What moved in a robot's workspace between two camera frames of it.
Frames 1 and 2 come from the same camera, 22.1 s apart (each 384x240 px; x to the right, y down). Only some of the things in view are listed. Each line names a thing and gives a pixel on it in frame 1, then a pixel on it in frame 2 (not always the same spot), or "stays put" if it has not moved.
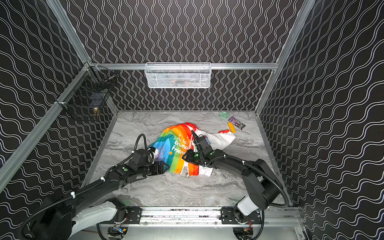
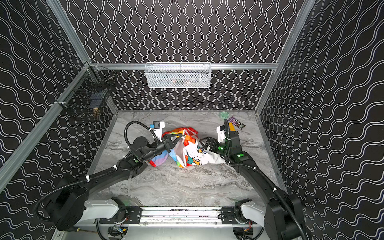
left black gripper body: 159,168 -> 166,144
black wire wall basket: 89,90 stays put
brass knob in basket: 96,112 stays put
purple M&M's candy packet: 236,122 stays put
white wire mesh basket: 177,75 stays put
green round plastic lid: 223,114 stays put
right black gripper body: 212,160 -> 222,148
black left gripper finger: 161,170 -> 173,139
